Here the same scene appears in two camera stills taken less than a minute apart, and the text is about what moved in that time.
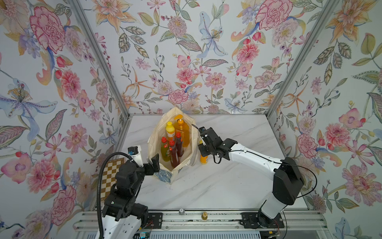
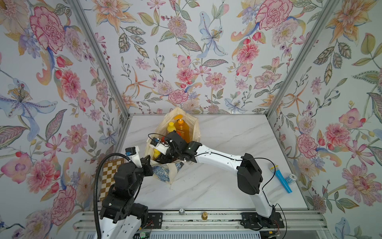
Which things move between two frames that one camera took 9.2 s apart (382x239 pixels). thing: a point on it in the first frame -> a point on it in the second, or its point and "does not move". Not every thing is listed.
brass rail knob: (204, 216) does not move
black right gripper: (201, 148) -> (163, 159)
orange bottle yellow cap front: (170, 131) does not move
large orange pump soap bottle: (183, 128) does not move
